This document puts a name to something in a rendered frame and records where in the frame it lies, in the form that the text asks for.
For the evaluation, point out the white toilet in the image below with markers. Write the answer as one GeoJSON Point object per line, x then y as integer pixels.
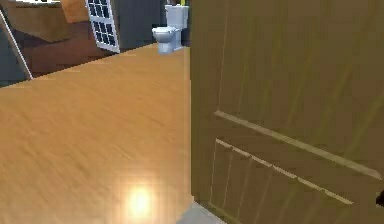
{"type": "Point", "coordinates": [170, 28]}

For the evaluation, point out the brown wooden room door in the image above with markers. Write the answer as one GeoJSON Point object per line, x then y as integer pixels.
{"type": "Point", "coordinates": [286, 100]}

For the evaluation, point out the white paned glass door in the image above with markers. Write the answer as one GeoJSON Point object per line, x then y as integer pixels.
{"type": "Point", "coordinates": [102, 25]}

